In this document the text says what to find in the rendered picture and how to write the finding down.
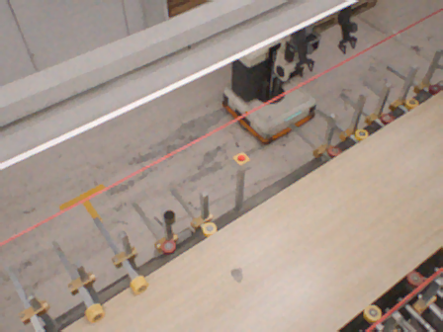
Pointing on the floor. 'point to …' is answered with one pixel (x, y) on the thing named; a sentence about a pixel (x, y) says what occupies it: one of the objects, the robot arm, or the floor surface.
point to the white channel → (128, 59)
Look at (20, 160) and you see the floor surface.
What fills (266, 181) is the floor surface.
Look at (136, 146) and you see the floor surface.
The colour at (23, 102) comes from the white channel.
